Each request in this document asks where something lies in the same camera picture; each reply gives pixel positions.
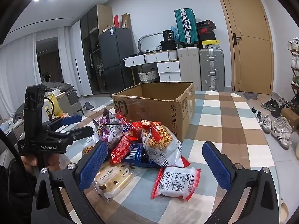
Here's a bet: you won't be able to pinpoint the beige suitcase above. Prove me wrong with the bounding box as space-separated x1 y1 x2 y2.
177 47 202 91

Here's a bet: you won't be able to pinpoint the checked tablecloth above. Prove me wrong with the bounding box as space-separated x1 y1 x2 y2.
54 90 281 224

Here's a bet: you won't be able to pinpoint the tall glass door cabinet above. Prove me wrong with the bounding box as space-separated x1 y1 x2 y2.
79 4 114 96

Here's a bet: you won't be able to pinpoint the black cable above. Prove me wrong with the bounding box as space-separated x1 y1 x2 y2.
0 128 24 161

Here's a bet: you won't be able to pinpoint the white drawer desk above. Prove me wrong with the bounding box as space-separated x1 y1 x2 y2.
123 50 181 82

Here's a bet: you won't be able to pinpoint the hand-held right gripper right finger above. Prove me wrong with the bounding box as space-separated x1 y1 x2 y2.
201 141 280 224

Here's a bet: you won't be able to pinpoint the cream bread packet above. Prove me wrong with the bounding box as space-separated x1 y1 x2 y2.
93 161 141 202

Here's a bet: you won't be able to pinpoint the beige slipper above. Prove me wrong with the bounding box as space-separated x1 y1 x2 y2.
279 198 290 222

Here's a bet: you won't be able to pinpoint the woven laundry basket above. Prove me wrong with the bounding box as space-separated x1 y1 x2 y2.
138 68 159 83

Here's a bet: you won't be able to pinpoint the person's left hand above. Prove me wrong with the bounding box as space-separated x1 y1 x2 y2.
21 153 61 176

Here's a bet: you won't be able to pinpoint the yellow bag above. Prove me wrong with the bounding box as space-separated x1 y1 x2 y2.
44 93 64 117

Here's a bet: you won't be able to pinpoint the wooden shoe rack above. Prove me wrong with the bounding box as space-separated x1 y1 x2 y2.
290 37 299 112

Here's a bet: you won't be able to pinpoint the yellow and black shoe box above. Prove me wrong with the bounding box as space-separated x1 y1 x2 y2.
201 40 220 49

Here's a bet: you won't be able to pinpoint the grey metal hoop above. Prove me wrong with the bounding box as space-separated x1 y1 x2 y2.
138 34 164 52

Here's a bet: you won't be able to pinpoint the red patterned snack packet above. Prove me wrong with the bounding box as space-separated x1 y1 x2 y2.
114 111 150 137

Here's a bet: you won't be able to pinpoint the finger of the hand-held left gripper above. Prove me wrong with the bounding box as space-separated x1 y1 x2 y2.
47 125 94 145
43 115 83 131

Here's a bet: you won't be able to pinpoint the black round box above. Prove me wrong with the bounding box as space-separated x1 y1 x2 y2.
160 41 177 51

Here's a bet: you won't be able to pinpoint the small brown cardboard box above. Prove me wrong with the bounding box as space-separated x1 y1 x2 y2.
280 108 298 126

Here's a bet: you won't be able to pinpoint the grey floor mat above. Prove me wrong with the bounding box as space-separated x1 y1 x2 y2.
243 91 260 101

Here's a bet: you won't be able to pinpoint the blue plastic bag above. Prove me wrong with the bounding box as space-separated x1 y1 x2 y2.
169 26 181 41

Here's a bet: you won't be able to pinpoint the purple snack packet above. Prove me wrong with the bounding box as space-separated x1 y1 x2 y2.
92 108 127 150

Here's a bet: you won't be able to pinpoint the teal suitcase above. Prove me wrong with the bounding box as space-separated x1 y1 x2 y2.
174 8 200 48

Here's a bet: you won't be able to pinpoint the rows of stored shoes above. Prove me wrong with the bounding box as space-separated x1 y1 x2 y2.
287 37 299 87

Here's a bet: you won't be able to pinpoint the brown flat carton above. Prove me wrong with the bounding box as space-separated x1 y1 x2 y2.
120 13 131 28

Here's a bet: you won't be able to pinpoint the red and white packet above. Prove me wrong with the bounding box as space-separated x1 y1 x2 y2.
151 167 201 202

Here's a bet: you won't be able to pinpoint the wooden door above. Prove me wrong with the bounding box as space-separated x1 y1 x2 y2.
214 0 274 96

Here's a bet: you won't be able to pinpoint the person's left forearm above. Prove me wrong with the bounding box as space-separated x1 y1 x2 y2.
0 159 38 224

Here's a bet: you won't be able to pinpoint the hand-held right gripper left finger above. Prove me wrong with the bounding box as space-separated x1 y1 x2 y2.
30 141 109 224

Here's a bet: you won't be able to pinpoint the black paper bag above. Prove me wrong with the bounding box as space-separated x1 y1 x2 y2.
162 30 175 43

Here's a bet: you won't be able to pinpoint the white curtain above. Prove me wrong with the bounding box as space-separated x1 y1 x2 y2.
0 26 73 112

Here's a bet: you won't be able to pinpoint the orange red snack packet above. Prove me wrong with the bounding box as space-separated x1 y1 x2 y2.
140 120 191 168

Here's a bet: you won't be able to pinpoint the dark refrigerator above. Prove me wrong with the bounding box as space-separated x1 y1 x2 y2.
98 27 136 96

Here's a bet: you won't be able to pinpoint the pile of loose shoes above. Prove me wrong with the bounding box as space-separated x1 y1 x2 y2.
250 98 293 150

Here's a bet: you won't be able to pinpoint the small yellow noodle snack packet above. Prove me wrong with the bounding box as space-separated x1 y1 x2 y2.
82 135 103 157

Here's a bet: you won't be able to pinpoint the blue snack packet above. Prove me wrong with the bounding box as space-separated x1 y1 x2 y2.
124 142 164 168

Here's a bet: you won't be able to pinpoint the silver suitcase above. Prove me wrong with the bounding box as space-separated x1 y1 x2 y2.
199 48 225 92

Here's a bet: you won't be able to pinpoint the red and black shoe box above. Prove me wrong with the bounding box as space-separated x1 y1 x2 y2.
197 27 217 41

